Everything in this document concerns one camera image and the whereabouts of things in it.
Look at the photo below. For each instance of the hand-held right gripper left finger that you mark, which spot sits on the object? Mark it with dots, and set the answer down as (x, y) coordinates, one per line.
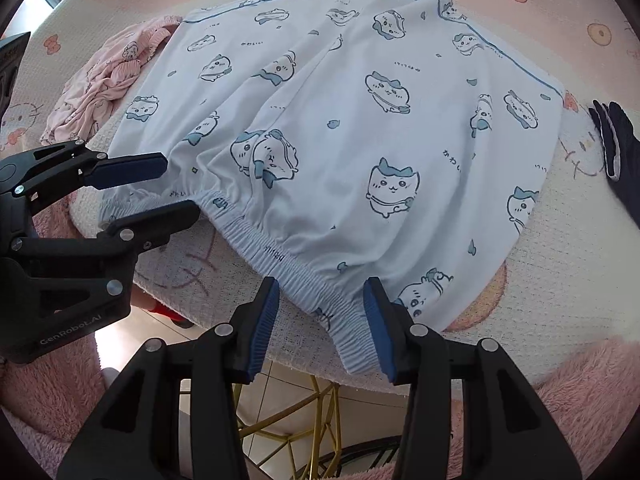
(260, 330)

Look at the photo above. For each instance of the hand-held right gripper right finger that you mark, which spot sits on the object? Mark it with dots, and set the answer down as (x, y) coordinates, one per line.
(380, 330)

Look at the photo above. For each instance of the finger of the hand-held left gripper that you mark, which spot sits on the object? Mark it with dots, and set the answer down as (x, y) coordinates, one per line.
(165, 217)
(135, 167)

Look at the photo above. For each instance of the pale blue printed pajama pants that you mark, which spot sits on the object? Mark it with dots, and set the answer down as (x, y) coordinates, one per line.
(350, 135)

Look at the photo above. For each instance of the person's left forearm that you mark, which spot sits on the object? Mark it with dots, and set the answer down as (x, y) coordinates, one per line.
(50, 400)

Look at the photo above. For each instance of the red slipper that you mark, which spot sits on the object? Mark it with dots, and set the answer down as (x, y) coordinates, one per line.
(170, 312)

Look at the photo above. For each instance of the pink printed pajama pants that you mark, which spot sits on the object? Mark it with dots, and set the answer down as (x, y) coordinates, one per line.
(100, 80)

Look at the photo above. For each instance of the pink cat printed blanket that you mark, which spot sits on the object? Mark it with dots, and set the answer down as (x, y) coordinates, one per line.
(550, 260)

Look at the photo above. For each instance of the person's pink fluffy clothing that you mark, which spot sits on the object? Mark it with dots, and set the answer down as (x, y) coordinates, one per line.
(565, 400)

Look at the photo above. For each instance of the navy blue garment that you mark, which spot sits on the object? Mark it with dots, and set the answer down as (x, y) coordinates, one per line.
(620, 140)

